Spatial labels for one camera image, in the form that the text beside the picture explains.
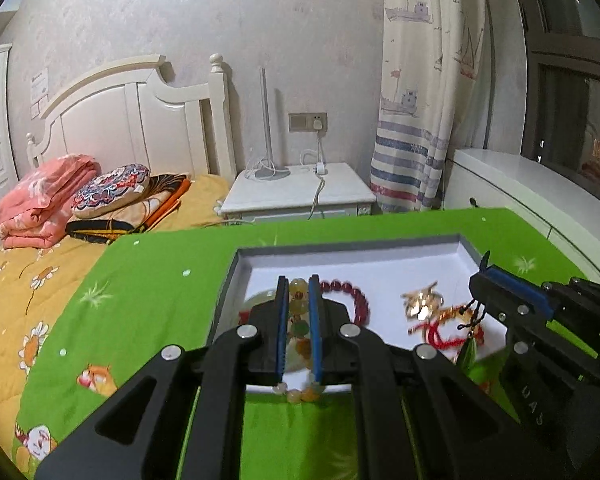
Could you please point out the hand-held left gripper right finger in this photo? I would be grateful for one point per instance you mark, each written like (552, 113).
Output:
(315, 340)

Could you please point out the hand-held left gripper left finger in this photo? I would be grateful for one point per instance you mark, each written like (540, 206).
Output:
(281, 340)

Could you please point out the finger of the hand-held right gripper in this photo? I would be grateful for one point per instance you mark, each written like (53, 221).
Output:
(500, 305)
(520, 287)

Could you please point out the grey jewelry tray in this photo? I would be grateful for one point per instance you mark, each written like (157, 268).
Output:
(370, 265)

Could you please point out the white windowsill cabinet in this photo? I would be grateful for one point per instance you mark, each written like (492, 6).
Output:
(520, 180)

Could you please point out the green printed tablecloth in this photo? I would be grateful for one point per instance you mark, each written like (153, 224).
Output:
(154, 280)

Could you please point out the white nightstand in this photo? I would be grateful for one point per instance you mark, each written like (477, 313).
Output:
(300, 190)

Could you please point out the black orange folded quilt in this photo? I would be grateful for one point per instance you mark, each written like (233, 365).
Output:
(154, 200)

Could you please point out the dark framed window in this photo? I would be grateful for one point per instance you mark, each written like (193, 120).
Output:
(570, 85)

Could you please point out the ship print curtain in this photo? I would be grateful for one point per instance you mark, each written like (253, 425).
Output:
(425, 85)

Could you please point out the embroidered round pillow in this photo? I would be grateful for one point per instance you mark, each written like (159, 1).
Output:
(109, 190)

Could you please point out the white stick lamp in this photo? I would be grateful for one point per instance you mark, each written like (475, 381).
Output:
(265, 110)

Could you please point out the yellow flowered bedsheet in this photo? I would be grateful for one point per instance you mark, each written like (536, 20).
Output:
(24, 280)

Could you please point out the white bed headboard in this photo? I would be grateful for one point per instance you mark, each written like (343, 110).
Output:
(129, 115)

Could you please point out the pink folded blanket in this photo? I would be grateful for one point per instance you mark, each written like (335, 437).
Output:
(39, 200)

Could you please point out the wall socket panel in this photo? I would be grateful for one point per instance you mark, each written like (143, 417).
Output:
(300, 122)

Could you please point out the white wall papers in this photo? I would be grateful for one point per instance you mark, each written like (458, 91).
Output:
(39, 92)

